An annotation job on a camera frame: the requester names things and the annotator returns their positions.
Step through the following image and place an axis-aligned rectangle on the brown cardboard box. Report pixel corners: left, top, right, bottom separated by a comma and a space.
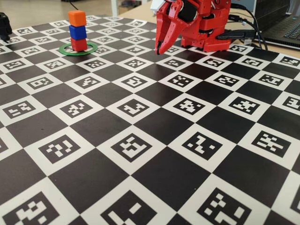
118, 0, 143, 15

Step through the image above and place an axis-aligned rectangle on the black plastic device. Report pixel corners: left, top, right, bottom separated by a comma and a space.
0, 12, 13, 43

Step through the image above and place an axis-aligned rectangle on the black laptop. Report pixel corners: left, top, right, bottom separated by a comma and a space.
254, 0, 300, 49

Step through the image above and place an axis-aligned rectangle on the grey blue panel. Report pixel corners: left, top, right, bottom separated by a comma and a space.
231, 0, 256, 12

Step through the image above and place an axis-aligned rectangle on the orange cube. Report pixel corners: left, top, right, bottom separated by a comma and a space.
67, 10, 87, 27

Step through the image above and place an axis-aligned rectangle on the blue cube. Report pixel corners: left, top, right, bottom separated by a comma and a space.
68, 25, 88, 40

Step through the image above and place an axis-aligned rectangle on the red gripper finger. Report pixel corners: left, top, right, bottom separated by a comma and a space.
157, 21, 186, 55
155, 11, 175, 55

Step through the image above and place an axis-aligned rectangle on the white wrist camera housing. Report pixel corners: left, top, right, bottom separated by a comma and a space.
150, 0, 167, 17

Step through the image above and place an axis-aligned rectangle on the black table clamp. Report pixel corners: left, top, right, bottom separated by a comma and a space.
217, 30, 255, 40

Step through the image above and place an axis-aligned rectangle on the green ring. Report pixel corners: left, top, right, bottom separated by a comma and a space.
58, 41, 98, 57

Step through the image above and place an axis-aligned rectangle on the black white marker checkerboard mat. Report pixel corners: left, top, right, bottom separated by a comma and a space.
0, 14, 300, 225

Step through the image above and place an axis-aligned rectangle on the black cable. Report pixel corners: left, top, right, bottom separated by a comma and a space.
228, 15, 263, 49
231, 4, 269, 50

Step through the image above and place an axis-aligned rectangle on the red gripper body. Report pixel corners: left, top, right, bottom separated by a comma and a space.
156, 0, 203, 39

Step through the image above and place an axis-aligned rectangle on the red cube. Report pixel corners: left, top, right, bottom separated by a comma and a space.
70, 38, 88, 53

